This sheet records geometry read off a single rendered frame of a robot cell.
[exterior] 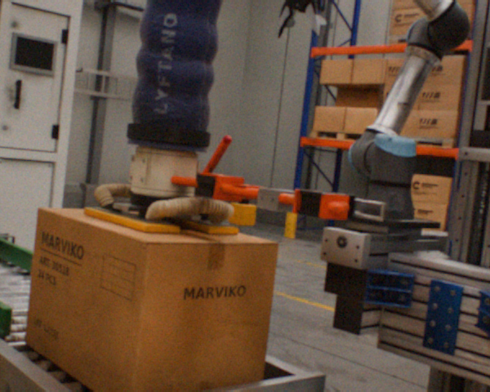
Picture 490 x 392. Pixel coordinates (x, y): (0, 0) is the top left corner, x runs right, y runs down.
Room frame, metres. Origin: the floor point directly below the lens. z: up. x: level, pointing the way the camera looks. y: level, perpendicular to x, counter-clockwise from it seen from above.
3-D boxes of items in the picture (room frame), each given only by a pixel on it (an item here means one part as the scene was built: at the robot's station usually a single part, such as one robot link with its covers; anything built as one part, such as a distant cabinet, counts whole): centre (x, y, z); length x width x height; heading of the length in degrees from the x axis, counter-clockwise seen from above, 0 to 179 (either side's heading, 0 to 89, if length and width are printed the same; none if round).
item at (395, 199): (1.93, -0.43, 1.09); 0.15 x 0.15 x 0.10
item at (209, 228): (1.90, 0.13, 0.97); 0.34 x 0.10 x 0.05; 39
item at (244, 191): (1.77, -0.01, 1.08); 0.93 x 0.30 x 0.04; 39
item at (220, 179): (1.65, 0.05, 1.08); 0.10 x 0.08 x 0.06; 129
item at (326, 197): (1.38, -0.17, 1.08); 0.08 x 0.07 x 0.05; 39
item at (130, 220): (1.78, 0.28, 0.97); 0.34 x 0.10 x 0.05; 39
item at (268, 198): (1.48, -0.09, 1.07); 0.07 x 0.07 x 0.04; 39
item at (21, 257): (2.90, 0.77, 0.60); 1.60 x 0.10 x 0.09; 40
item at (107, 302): (1.84, 0.23, 0.75); 0.60 x 0.40 x 0.40; 40
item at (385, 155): (1.94, -0.43, 1.20); 0.13 x 0.12 x 0.14; 15
